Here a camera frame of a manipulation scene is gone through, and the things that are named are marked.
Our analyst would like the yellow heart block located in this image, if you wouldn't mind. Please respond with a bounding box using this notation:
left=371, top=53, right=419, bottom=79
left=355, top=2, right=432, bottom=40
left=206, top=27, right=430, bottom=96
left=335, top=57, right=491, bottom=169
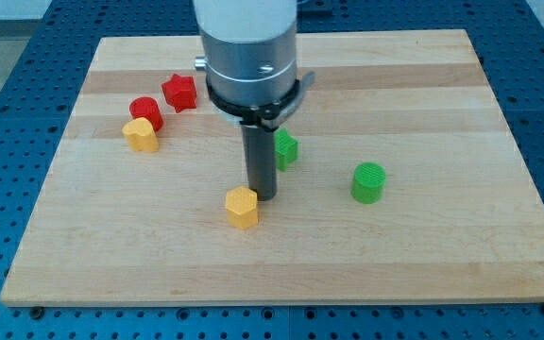
left=122, top=117, right=160, bottom=153

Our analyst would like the red cylinder block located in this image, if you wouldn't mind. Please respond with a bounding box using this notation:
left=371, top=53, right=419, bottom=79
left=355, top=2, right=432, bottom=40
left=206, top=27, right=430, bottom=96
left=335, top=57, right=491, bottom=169
left=129, top=96, right=164, bottom=131

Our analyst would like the yellow hexagon block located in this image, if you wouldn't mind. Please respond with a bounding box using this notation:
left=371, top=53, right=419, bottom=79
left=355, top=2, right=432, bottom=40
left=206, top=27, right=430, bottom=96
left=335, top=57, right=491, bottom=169
left=225, top=186, right=259, bottom=230

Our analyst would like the red star block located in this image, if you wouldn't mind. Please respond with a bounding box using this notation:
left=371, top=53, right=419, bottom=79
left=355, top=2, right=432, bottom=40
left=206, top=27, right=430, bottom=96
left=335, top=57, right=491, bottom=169
left=161, top=74, right=197, bottom=113

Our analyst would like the green star block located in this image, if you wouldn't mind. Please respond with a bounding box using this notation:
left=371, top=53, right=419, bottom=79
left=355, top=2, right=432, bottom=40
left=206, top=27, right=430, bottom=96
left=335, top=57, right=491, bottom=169
left=275, top=128, right=298, bottom=172

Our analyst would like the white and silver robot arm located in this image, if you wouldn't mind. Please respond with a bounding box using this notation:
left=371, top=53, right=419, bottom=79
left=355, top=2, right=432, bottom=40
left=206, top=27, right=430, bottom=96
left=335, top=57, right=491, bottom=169
left=193, top=0, right=301, bottom=201

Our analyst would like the green cylinder block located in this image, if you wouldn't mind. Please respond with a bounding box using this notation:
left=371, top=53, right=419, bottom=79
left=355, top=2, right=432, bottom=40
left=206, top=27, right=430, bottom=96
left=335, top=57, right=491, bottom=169
left=351, top=162, right=386, bottom=204

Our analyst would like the black clamp ring with lever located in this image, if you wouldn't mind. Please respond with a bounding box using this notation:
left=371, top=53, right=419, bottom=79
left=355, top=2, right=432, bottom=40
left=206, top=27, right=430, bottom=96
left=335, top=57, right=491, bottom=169
left=204, top=70, right=315, bottom=133

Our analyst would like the wooden board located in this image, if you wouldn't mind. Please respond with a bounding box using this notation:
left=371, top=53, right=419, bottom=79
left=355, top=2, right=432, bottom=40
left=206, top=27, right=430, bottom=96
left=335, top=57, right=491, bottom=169
left=0, top=29, right=544, bottom=307

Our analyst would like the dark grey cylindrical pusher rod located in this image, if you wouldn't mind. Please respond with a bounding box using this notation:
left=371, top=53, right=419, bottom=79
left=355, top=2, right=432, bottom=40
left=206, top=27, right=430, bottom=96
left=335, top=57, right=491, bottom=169
left=241, top=127, right=277, bottom=201

